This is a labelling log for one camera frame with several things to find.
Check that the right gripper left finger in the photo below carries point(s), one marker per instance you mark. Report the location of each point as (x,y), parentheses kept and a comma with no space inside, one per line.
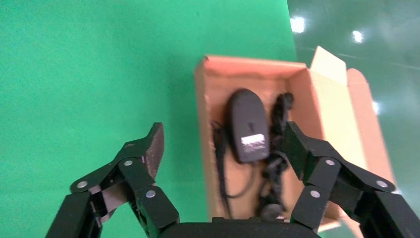
(137,174)

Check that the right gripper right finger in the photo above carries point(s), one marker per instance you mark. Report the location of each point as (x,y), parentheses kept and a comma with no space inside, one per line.
(331,164)

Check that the open brown cardboard box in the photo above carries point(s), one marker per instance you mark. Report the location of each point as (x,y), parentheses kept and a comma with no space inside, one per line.
(295,78)

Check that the green table cloth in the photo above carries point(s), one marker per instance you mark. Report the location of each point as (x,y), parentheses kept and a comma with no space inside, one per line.
(98,65)

